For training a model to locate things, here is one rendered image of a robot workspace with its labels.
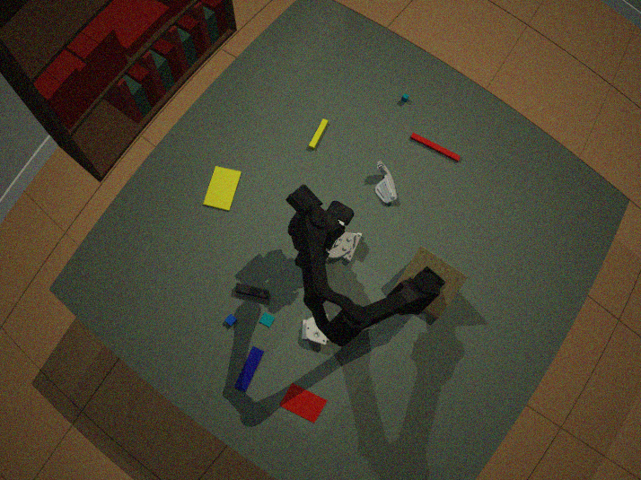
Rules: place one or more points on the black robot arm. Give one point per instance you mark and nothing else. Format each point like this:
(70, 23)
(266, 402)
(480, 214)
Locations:
(309, 228)

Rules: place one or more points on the yellow rectangular bar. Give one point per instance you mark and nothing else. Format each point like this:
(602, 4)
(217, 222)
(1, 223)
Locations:
(318, 133)

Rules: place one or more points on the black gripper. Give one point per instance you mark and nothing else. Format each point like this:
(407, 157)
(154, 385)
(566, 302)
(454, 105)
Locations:
(344, 214)

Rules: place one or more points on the red flat bar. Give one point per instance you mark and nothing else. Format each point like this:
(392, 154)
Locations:
(435, 147)

